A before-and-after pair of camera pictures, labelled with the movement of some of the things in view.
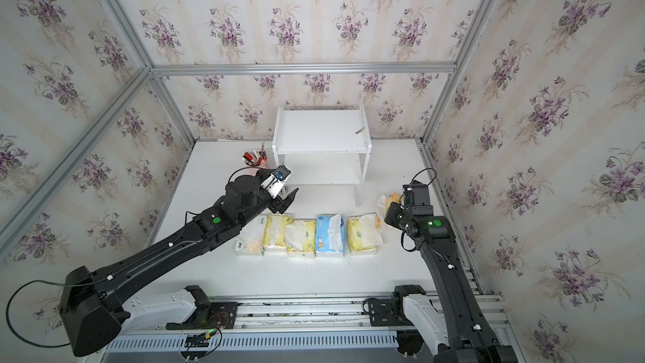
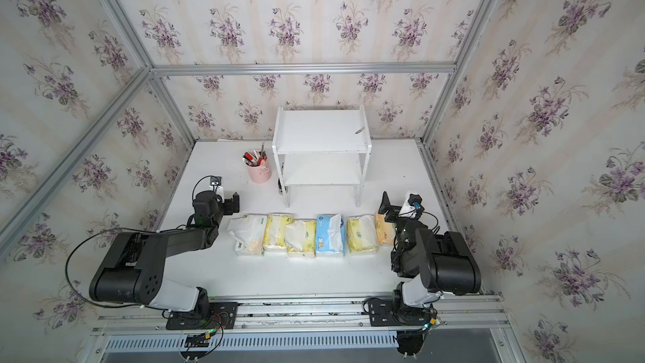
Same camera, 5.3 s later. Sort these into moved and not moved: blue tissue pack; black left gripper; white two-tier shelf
Moved: black left gripper
Not moved: white two-tier shelf; blue tissue pack
